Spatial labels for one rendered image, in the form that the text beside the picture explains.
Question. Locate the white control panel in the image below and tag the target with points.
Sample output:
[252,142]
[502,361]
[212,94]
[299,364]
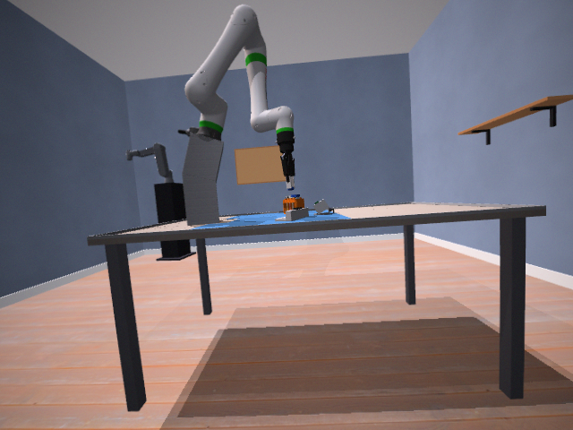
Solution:
[320,207]

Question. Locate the blue flat mat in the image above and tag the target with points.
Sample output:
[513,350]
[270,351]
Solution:
[262,219]

